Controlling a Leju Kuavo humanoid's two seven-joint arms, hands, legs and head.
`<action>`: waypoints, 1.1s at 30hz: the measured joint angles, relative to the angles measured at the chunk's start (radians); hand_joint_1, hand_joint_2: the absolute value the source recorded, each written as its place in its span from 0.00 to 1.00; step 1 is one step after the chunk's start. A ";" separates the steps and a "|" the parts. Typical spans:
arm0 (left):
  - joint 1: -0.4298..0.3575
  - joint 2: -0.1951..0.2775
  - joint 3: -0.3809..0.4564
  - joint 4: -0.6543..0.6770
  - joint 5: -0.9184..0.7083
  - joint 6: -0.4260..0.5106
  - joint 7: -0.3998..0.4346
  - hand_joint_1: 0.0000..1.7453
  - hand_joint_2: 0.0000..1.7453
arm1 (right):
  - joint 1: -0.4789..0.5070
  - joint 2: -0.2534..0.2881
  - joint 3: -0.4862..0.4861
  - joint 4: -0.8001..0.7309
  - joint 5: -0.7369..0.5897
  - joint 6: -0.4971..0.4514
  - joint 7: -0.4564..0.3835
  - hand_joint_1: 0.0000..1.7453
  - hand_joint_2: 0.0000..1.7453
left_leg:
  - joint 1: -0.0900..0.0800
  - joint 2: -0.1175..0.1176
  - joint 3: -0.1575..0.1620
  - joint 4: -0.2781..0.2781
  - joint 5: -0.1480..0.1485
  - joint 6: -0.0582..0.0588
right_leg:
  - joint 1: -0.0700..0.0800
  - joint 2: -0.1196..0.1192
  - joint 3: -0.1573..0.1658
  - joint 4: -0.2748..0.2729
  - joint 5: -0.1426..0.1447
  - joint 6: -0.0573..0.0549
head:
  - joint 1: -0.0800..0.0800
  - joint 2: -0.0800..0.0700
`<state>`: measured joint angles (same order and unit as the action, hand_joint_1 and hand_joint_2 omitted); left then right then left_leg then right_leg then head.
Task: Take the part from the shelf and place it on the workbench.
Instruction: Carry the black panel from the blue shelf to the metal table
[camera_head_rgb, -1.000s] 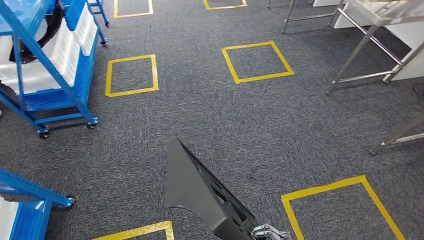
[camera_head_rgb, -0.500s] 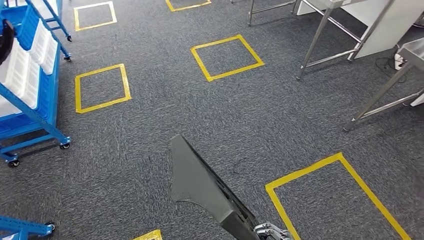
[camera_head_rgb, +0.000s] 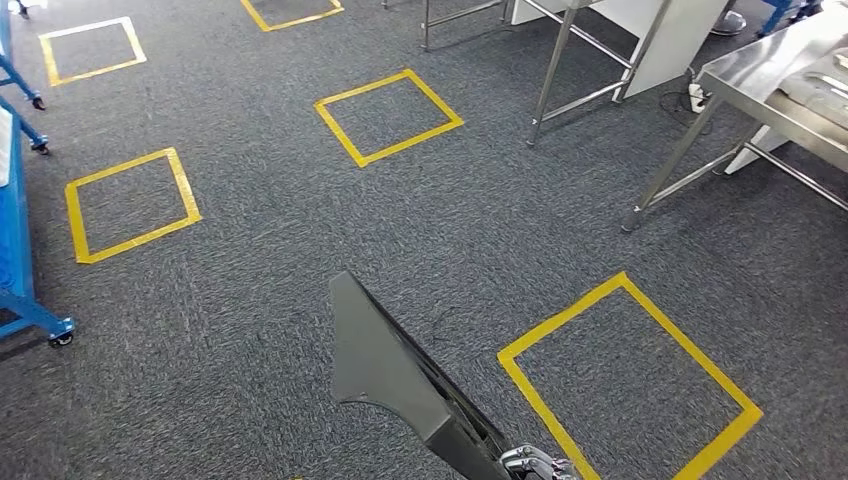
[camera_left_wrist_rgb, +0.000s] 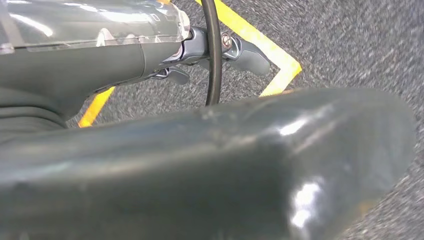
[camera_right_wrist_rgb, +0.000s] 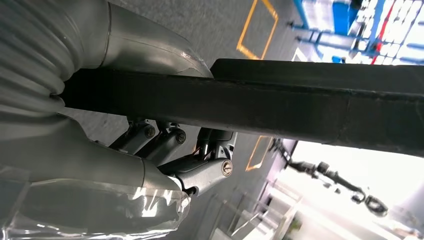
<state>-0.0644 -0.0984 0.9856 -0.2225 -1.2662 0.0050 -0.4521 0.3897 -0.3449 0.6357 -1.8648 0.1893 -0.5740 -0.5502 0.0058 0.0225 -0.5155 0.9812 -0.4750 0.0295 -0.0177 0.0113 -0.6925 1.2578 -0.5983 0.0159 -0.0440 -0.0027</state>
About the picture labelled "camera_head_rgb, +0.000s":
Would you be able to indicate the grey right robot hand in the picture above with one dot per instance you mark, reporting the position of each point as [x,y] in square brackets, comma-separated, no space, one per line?
[536,467]

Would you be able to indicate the black plastic plate bracket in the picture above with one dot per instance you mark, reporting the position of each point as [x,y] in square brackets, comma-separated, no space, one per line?
[384,364]

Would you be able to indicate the stainless steel workbench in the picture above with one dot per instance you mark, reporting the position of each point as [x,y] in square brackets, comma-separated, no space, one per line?
[554,73]
[748,73]

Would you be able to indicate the blue metal shelf rack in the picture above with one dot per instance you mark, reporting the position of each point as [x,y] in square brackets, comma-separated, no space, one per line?
[20,83]
[14,232]
[772,13]

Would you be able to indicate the yellow floor tape square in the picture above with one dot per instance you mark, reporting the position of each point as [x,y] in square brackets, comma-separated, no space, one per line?
[560,316]
[99,71]
[361,87]
[305,20]

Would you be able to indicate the white panel board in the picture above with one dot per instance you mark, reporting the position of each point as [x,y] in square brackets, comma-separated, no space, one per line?
[752,159]
[662,33]

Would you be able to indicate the white power strip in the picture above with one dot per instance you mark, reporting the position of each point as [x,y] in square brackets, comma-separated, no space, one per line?
[696,98]

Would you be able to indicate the chrome barrier stanchion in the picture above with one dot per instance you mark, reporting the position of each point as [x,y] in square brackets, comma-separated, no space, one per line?
[729,25]

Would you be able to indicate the white plastic bin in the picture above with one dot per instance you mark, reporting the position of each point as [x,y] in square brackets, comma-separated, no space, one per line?
[5,146]

